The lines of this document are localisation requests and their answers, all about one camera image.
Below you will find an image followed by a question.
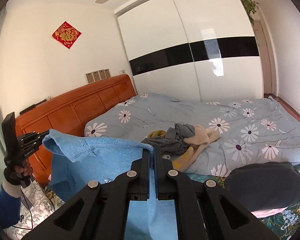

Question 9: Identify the blue sleeve left forearm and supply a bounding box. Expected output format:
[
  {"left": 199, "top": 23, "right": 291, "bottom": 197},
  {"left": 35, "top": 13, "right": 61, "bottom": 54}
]
[{"left": 0, "top": 180, "right": 21, "bottom": 229}]

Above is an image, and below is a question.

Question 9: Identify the left hand in black glove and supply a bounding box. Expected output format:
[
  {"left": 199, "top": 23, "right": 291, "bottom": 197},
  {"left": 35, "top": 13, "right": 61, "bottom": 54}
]
[{"left": 4, "top": 159, "right": 33, "bottom": 186}]

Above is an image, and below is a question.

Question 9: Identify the black remote on headboard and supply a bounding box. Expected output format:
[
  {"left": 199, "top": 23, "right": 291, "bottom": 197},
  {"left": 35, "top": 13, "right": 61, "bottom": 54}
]
[{"left": 19, "top": 99, "right": 47, "bottom": 115}]

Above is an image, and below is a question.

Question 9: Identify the orange wooden headboard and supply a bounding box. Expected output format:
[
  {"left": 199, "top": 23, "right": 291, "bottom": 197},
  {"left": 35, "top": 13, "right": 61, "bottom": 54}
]
[{"left": 14, "top": 74, "right": 137, "bottom": 188}]

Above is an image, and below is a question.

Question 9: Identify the dark grey garment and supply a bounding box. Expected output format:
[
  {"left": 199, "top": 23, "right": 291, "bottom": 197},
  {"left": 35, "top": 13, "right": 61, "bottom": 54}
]
[{"left": 142, "top": 123, "right": 194, "bottom": 156}]

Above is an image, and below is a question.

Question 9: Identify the mustard yellow knit garment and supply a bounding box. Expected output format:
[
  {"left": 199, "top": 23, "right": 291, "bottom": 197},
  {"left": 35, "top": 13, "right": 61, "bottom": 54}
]
[{"left": 147, "top": 130, "right": 166, "bottom": 139}]

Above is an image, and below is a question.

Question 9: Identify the pink cloth under bag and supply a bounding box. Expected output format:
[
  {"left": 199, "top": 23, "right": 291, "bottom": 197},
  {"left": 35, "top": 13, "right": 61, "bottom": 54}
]
[{"left": 250, "top": 207, "right": 288, "bottom": 218}]

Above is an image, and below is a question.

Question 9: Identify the grey floral duvet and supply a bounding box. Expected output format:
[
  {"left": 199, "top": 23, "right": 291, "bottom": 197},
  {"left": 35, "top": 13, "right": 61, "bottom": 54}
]
[{"left": 84, "top": 93, "right": 300, "bottom": 177}]

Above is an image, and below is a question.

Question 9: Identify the teal floral blanket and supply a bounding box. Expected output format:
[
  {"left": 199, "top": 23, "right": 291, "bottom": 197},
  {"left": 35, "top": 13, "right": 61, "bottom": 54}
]
[{"left": 189, "top": 162, "right": 300, "bottom": 239}]

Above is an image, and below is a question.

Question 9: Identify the white black sliding wardrobe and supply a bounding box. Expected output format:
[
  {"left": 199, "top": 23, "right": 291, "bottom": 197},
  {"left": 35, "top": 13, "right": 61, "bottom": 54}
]
[{"left": 118, "top": 0, "right": 264, "bottom": 102}]

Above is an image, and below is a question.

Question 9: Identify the wooden door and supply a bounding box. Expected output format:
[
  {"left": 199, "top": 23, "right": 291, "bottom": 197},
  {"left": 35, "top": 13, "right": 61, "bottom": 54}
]
[{"left": 253, "top": 20, "right": 276, "bottom": 94}]

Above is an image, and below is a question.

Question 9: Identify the green potted plant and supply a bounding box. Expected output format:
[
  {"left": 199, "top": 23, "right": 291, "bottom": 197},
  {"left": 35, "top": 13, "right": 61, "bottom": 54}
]
[{"left": 241, "top": 0, "right": 259, "bottom": 25}]

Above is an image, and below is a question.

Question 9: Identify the black cable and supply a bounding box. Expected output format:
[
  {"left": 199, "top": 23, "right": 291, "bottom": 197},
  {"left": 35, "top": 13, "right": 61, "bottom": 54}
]
[{"left": 11, "top": 174, "right": 56, "bottom": 230}]

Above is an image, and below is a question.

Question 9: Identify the wall switch panel row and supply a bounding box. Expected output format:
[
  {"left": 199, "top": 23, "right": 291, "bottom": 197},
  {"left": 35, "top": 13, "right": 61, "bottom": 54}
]
[{"left": 85, "top": 69, "right": 111, "bottom": 83}]

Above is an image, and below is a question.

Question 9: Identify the red fu wall decoration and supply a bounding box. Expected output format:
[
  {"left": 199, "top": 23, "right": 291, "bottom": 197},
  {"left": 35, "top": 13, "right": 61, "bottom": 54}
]
[{"left": 52, "top": 21, "right": 81, "bottom": 49}]

